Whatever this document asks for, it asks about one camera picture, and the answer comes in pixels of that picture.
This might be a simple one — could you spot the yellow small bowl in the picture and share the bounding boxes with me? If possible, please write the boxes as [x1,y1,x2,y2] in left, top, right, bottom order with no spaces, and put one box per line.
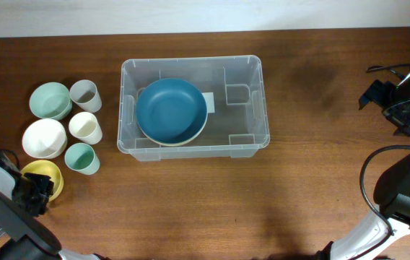
[20,160,64,202]

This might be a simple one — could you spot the beige bowl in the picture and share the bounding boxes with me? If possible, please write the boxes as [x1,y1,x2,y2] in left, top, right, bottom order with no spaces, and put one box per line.
[139,116,208,147]

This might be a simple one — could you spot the dark blue bowl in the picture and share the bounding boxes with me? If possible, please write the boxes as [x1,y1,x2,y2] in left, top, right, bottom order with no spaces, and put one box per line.
[136,78,208,124]

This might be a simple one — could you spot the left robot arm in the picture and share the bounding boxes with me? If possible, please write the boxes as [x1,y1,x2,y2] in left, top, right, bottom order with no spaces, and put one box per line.
[0,149,102,260]

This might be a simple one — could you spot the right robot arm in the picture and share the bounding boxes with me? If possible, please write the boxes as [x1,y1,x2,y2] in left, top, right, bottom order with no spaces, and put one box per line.
[314,63,410,260]

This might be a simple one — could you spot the white label in container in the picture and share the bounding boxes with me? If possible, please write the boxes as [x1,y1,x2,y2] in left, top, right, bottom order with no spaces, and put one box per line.
[202,92,215,113]

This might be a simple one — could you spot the clear plastic storage container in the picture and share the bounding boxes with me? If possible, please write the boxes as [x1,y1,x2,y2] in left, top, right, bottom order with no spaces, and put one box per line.
[117,55,270,162]

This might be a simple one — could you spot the white small bowl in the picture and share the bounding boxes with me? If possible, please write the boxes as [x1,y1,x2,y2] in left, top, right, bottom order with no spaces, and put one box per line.
[22,118,68,159]

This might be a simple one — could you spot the green cup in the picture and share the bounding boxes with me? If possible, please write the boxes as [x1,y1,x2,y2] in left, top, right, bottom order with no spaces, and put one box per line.
[64,143,100,175]

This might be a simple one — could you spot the cream cup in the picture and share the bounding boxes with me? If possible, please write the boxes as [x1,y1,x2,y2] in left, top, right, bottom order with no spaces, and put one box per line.
[69,112,103,145]

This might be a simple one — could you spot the light green small bowl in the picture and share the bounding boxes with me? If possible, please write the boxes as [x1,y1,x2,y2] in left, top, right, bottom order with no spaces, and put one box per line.
[29,82,72,121]

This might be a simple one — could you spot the grey cup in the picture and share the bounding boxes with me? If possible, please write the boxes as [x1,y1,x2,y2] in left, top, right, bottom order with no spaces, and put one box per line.
[69,79,102,113]

